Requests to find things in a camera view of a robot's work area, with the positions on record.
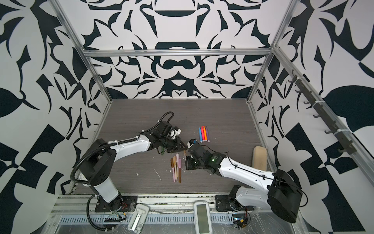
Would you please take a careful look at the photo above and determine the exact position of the purple marker pen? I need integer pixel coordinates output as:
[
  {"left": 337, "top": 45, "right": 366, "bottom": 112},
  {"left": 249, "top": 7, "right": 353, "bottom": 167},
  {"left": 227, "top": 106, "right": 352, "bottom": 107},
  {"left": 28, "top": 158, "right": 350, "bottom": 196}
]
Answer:
[{"left": 206, "top": 127, "right": 210, "bottom": 142}]

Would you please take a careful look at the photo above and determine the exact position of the red pink marker pen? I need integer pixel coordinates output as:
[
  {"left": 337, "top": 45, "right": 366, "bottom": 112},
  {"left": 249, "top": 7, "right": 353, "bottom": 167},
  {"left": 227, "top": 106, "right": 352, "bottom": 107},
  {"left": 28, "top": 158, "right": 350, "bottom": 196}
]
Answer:
[{"left": 200, "top": 126, "right": 205, "bottom": 142}]

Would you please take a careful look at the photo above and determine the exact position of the blue marker pen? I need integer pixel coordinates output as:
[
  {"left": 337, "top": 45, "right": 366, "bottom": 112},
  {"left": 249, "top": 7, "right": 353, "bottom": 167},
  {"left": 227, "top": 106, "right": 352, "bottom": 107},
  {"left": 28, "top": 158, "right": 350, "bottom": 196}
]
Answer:
[{"left": 199, "top": 127, "right": 204, "bottom": 143}]

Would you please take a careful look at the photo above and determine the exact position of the orange marker pen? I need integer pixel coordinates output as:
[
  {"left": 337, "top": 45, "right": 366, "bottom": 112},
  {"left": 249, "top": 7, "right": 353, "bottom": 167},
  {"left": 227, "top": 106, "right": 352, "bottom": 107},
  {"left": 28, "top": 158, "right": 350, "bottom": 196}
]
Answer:
[{"left": 202, "top": 126, "right": 207, "bottom": 142}]

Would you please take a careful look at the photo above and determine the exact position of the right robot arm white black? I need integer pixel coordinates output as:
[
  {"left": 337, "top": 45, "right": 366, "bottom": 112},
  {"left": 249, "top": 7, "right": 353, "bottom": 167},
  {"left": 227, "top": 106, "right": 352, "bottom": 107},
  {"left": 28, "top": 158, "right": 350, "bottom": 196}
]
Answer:
[{"left": 185, "top": 139, "right": 303, "bottom": 223}]

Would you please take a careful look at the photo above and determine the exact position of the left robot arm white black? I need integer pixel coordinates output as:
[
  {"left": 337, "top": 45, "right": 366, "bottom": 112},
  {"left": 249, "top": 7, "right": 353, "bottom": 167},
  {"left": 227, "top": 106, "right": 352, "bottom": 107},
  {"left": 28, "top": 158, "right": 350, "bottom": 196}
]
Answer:
[{"left": 70, "top": 121, "right": 187, "bottom": 203}]

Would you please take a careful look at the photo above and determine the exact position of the light pink marker pen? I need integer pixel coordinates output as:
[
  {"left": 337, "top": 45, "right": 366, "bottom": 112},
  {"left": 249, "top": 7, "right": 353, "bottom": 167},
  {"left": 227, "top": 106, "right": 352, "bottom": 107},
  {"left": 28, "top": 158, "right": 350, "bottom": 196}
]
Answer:
[{"left": 174, "top": 153, "right": 179, "bottom": 180}]

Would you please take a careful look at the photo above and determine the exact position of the gold tan marker pen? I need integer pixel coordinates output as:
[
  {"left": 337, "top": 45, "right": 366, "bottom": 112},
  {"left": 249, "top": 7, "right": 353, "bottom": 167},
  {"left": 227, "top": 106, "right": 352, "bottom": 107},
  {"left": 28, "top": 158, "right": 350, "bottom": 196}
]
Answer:
[{"left": 173, "top": 156, "right": 178, "bottom": 180}]

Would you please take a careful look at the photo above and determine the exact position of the dark brown marker pen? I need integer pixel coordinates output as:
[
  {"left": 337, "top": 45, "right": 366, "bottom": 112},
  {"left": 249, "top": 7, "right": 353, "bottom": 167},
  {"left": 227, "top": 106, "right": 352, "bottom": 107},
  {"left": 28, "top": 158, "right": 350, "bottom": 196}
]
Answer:
[{"left": 170, "top": 158, "right": 174, "bottom": 172}]

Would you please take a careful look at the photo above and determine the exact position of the beige whiteboard eraser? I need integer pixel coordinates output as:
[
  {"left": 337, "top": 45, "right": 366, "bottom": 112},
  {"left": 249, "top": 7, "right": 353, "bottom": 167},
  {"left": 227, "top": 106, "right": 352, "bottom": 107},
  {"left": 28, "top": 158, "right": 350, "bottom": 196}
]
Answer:
[{"left": 252, "top": 146, "right": 267, "bottom": 171}]

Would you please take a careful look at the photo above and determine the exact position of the white handheld display device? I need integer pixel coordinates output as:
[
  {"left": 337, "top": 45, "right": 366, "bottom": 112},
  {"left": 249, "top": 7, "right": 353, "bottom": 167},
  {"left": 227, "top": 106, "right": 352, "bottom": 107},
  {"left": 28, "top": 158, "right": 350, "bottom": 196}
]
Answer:
[{"left": 194, "top": 201, "right": 212, "bottom": 234}]

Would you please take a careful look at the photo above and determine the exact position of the small green led circuit board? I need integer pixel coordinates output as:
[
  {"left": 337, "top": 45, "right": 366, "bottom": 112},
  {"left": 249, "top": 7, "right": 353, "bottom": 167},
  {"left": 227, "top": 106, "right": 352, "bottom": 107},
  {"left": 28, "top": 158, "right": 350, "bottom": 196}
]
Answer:
[{"left": 233, "top": 213, "right": 251, "bottom": 229}]

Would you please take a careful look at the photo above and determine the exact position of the white grey remote device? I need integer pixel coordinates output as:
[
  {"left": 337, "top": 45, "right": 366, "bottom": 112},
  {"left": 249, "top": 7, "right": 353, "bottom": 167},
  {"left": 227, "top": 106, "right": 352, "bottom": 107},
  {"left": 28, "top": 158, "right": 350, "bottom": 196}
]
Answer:
[{"left": 128, "top": 204, "right": 150, "bottom": 234}]

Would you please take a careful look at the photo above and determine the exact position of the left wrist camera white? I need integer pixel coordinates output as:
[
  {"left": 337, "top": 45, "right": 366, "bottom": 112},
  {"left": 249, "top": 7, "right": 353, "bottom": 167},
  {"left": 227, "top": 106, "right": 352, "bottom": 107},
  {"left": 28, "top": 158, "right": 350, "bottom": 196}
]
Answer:
[{"left": 169, "top": 126, "right": 181, "bottom": 139}]

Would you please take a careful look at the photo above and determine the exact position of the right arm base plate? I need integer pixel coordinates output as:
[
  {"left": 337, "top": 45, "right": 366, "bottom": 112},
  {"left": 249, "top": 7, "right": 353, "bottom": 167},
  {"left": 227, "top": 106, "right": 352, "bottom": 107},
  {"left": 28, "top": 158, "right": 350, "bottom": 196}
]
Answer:
[{"left": 215, "top": 195, "right": 254, "bottom": 212}]

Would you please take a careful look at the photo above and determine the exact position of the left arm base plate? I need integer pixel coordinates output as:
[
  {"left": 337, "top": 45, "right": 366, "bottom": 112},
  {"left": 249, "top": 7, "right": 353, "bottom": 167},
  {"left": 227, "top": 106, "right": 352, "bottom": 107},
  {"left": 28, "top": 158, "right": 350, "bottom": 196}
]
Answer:
[{"left": 94, "top": 196, "right": 138, "bottom": 213}]

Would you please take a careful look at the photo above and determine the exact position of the black corrugated cable hose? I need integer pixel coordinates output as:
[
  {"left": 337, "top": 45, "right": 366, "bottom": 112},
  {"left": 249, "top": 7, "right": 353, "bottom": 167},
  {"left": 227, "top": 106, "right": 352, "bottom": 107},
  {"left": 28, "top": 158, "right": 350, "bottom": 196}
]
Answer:
[{"left": 86, "top": 194, "right": 127, "bottom": 232}]

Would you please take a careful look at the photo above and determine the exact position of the aluminium frame front rail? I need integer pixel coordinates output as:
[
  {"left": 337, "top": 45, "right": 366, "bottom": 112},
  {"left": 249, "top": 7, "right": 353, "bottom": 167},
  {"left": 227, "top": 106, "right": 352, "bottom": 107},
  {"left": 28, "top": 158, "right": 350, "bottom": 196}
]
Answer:
[{"left": 51, "top": 194, "right": 216, "bottom": 214}]

